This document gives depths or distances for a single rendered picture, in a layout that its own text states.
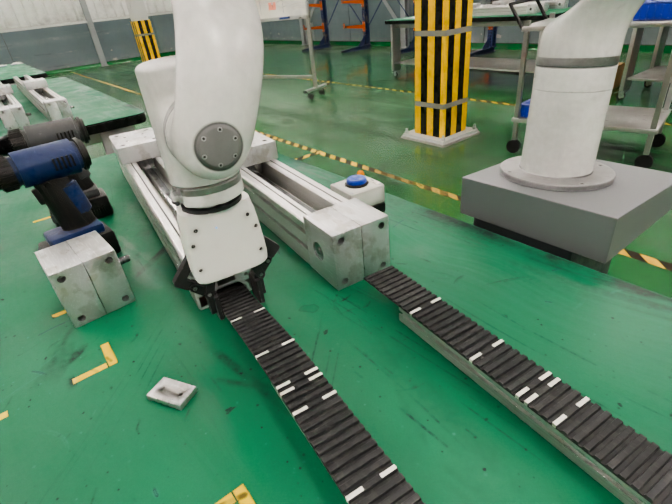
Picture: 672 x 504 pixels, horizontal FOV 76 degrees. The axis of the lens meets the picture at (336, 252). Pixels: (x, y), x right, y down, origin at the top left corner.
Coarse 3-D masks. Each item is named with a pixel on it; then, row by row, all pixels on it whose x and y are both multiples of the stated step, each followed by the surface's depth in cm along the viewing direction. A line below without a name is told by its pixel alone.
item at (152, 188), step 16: (160, 160) 104; (128, 176) 106; (144, 176) 94; (160, 176) 106; (144, 192) 86; (160, 192) 93; (144, 208) 95; (160, 208) 78; (176, 208) 84; (160, 224) 73; (176, 224) 71; (176, 240) 66; (176, 256) 67
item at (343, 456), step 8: (368, 432) 40; (352, 440) 39; (360, 440) 39; (368, 440) 40; (344, 448) 39; (352, 448) 39; (360, 448) 39; (368, 448) 39; (328, 456) 38; (336, 456) 38; (344, 456) 38; (352, 456) 38; (360, 456) 38; (328, 464) 38; (336, 464) 38; (344, 464) 38; (336, 472) 37
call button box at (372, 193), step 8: (336, 184) 86; (344, 184) 86; (368, 184) 85; (376, 184) 84; (336, 192) 86; (344, 192) 83; (352, 192) 82; (360, 192) 82; (368, 192) 83; (376, 192) 84; (384, 192) 85; (360, 200) 83; (368, 200) 84; (376, 200) 85; (384, 200) 86; (376, 208) 86; (384, 208) 87
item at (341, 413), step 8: (336, 408) 43; (344, 408) 43; (320, 416) 42; (328, 416) 42; (336, 416) 42; (344, 416) 42; (352, 416) 42; (304, 424) 42; (312, 424) 41; (320, 424) 42; (328, 424) 41; (336, 424) 41; (304, 432) 41; (312, 432) 41; (320, 432) 41; (312, 440) 40
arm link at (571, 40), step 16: (592, 0) 60; (608, 0) 60; (624, 0) 60; (640, 0) 61; (560, 16) 66; (576, 16) 63; (592, 16) 62; (608, 16) 61; (624, 16) 62; (544, 32) 69; (560, 32) 65; (576, 32) 64; (592, 32) 63; (608, 32) 63; (624, 32) 64; (544, 48) 68; (560, 48) 66; (576, 48) 65; (592, 48) 64; (608, 48) 64; (544, 64) 69; (560, 64) 67; (576, 64) 65; (592, 64) 65; (608, 64) 65
